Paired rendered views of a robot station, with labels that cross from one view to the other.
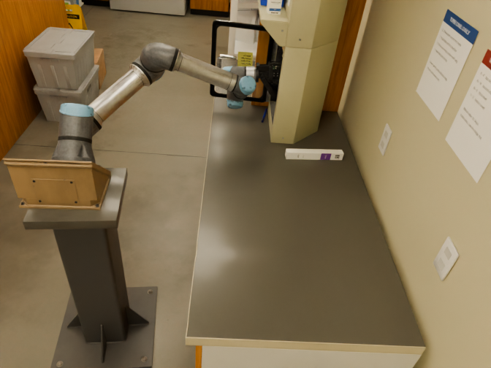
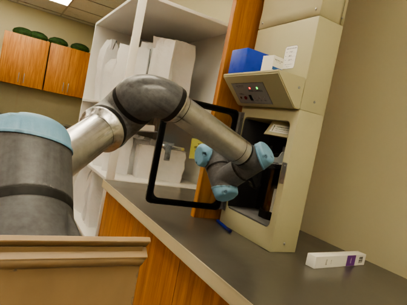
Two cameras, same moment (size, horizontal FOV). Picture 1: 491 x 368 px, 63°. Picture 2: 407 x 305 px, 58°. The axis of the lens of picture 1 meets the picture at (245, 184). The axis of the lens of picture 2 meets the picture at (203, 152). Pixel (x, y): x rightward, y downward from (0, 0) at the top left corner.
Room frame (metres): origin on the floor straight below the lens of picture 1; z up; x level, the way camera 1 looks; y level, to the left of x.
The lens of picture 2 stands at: (0.71, 0.65, 1.28)
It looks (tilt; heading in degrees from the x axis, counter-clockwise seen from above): 3 degrees down; 335
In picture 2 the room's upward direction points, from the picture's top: 11 degrees clockwise
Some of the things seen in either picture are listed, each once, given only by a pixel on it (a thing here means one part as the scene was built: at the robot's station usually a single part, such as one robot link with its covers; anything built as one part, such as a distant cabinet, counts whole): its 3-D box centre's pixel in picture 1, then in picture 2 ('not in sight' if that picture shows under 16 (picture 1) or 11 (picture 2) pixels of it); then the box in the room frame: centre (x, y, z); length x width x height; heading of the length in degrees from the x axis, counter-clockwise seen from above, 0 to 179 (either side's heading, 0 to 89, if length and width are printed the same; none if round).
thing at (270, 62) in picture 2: (274, 5); (272, 66); (1.77, -0.03, 1.54); 0.05 x 0.05 x 0.06; 13
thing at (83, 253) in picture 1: (97, 272); not in sight; (1.15, 0.64, 0.45); 0.48 x 0.48 x 0.90; 10
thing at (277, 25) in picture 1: (270, 21); (258, 89); (1.82, -0.03, 1.46); 0.32 x 0.11 x 0.10; 4
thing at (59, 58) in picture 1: (64, 58); not in sight; (3.35, 1.71, 0.49); 0.60 x 0.42 x 0.33; 4
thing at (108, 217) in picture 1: (80, 196); not in sight; (1.15, 0.64, 0.92); 0.32 x 0.32 x 0.04; 10
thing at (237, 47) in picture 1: (240, 63); (193, 154); (1.98, 0.09, 1.19); 0.30 x 0.01 x 0.40; 89
